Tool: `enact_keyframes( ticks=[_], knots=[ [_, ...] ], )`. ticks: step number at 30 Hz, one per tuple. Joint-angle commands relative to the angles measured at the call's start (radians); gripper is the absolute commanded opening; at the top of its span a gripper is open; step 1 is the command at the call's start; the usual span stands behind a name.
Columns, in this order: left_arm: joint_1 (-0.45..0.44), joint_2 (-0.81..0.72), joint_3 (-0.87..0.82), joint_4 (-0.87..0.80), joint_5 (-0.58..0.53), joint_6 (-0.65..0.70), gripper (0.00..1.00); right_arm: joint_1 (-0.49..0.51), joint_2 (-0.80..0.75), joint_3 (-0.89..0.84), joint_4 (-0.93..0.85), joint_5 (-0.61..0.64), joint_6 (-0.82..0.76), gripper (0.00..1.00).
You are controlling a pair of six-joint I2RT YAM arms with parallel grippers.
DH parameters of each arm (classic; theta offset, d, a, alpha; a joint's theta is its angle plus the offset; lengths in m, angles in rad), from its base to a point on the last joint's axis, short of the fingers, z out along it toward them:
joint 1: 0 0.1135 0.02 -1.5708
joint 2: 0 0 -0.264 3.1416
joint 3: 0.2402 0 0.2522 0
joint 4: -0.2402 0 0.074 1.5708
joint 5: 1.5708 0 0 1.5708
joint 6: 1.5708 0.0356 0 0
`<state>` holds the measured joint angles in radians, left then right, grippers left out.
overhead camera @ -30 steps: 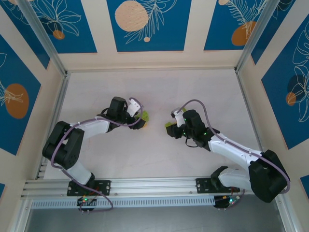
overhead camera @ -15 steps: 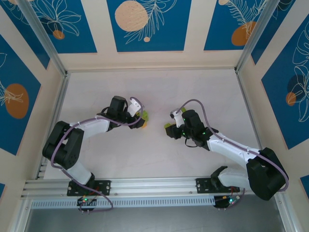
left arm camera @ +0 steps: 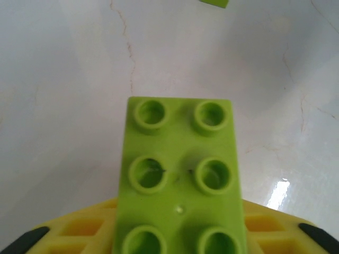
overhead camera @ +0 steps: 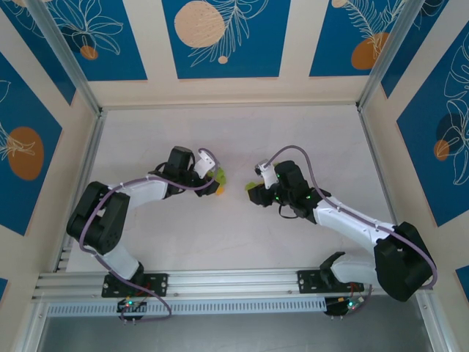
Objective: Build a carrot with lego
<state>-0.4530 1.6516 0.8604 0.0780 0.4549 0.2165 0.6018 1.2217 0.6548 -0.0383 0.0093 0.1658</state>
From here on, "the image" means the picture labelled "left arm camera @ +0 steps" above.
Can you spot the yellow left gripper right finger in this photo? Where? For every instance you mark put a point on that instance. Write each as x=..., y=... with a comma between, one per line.
x=265, y=227

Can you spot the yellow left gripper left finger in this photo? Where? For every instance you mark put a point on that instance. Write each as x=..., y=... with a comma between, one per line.
x=79, y=227

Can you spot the long green lego brick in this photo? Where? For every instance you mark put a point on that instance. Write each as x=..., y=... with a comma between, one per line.
x=180, y=148

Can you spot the small green lego brick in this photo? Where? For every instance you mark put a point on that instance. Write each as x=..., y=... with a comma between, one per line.
x=214, y=2

